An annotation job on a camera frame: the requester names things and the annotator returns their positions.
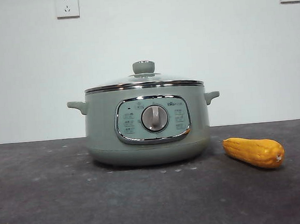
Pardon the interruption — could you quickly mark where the glass lid with green knob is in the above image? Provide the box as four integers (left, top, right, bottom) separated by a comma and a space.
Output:
82, 55, 205, 95

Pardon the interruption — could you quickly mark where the pale green electric cooking pot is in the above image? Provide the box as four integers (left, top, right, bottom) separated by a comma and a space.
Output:
65, 79, 225, 172

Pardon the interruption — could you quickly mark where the yellow corn cob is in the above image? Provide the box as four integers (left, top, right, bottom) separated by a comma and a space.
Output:
222, 133, 287, 174

